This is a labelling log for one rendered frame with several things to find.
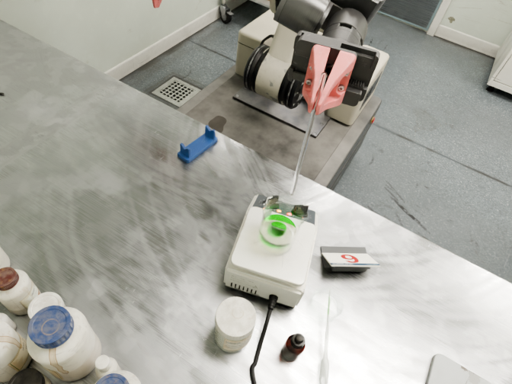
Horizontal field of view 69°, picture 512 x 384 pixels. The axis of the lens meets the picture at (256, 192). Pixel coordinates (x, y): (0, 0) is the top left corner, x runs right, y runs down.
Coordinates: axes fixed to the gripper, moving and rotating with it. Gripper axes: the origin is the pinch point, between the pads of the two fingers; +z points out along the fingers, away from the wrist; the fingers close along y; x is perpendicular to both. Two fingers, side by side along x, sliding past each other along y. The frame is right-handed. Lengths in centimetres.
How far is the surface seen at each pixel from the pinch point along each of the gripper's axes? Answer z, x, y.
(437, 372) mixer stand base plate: 8.7, 35.1, 30.1
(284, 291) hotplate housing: 7.7, 29.5, 3.6
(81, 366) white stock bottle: 27.8, 30.8, -19.0
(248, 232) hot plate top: 1.5, 26.4, -5.1
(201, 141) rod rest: -22.0, 33.8, -24.3
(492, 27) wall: -283, 93, 90
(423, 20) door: -291, 103, 43
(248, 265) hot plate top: 7.2, 26.5, -2.9
